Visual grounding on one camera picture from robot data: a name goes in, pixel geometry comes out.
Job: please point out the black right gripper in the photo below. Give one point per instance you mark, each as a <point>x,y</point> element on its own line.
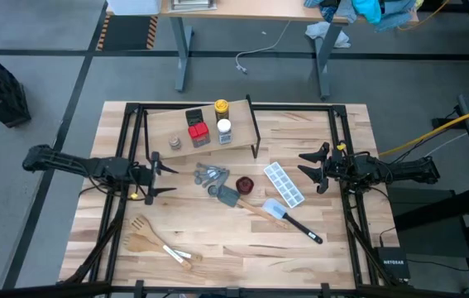
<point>346,169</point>

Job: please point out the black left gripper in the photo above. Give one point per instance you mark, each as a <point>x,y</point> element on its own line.
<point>151,178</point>

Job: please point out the small glass saffron jar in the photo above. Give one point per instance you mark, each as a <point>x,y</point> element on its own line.
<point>175,142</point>

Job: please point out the red smoked paprika tin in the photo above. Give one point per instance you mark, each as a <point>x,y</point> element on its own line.
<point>199,131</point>

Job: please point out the white-lid bagel sesame jar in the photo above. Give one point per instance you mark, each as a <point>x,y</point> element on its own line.
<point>224,125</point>

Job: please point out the yellow-lid spice jar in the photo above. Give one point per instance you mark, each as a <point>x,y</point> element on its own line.
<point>221,105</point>

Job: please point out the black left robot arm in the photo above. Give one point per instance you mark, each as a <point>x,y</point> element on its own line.
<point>73,163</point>

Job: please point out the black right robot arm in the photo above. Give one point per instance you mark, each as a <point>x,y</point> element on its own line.
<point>403,171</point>

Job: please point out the wooden shelf with black legs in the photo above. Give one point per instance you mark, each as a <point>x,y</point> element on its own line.
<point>164,128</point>

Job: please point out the white ice cube tray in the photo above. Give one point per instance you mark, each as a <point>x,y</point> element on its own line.
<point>283,184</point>

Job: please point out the grey measuring spoon set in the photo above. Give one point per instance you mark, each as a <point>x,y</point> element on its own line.
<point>209,171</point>

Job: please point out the slotted wooden spatula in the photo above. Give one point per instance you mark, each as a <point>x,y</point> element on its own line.
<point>141,225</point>

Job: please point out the wooden spoon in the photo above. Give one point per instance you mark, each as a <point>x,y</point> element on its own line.
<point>139,244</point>

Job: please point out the red apple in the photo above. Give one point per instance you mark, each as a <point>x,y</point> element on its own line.
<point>245,185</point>

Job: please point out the black Netgear router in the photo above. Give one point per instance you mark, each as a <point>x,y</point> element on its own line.
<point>393,262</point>

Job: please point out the white cloth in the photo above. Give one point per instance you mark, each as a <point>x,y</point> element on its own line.
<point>325,33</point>

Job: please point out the black yellow hazard mat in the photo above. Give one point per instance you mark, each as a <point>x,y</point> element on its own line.
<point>126,33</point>

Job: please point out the blue plaid cloth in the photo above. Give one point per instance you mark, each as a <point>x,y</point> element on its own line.
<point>331,10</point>

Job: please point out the teal cloth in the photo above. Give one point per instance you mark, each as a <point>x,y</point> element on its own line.
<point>366,10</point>

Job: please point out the wooden desk with grey legs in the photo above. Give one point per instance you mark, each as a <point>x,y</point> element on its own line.
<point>259,8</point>

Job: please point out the dark grey-blue cloth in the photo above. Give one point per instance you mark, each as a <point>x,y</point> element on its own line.
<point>397,12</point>

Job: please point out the white storage bin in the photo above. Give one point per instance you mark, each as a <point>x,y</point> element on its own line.
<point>135,6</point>

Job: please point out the stack of papers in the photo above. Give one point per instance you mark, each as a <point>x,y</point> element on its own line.
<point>192,4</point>

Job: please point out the black crate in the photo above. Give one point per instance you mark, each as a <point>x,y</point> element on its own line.
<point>6,95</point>

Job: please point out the black aluminium rig frame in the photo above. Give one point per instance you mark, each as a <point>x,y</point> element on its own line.
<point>300,107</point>

